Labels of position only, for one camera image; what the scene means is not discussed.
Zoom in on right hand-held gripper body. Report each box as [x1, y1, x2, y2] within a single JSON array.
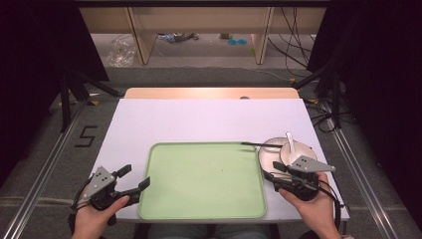
[[278, 154, 336, 202]]

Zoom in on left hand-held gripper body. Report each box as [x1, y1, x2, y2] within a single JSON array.
[[79, 165, 117, 212]]

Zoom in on white spoon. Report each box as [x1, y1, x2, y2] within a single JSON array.
[[285, 130, 299, 164]]

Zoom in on white bowl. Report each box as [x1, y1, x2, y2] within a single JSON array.
[[279, 141, 318, 167]]

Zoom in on black chopsticks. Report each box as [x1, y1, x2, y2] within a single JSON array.
[[240, 141, 284, 149]]

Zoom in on person's right hand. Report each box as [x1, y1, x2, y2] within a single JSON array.
[[278, 171, 341, 239]]

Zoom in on person's left hand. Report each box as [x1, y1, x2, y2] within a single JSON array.
[[71, 194, 130, 239]]

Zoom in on light green tray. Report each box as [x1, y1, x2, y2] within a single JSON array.
[[137, 141, 269, 221]]

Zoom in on white table cover sheet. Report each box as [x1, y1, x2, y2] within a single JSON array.
[[90, 98, 350, 224]]

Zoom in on black metal stand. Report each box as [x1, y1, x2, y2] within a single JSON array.
[[292, 61, 347, 129], [59, 64, 121, 133]]

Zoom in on clear plastic bag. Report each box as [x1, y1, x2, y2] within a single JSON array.
[[105, 34, 137, 69]]

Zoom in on blue silver bundle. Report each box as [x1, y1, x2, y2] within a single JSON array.
[[156, 32, 201, 44]]

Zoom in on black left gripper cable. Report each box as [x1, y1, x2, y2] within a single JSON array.
[[68, 177, 94, 235]]

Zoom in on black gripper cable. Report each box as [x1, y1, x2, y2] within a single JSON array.
[[316, 180, 344, 231], [68, 177, 94, 235]]

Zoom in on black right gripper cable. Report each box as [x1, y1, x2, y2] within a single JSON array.
[[316, 180, 344, 231]]

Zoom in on aluminium floor rail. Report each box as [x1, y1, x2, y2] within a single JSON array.
[[2, 108, 86, 239], [322, 99, 401, 239]]

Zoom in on black floor cables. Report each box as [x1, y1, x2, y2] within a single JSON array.
[[304, 99, 357, 134]]

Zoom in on black hanging cables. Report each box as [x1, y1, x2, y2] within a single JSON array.
[[267, 6, 317, 79]]

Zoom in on wooden shelf frame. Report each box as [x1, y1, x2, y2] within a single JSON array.
[[79, 5, 328, 67]]

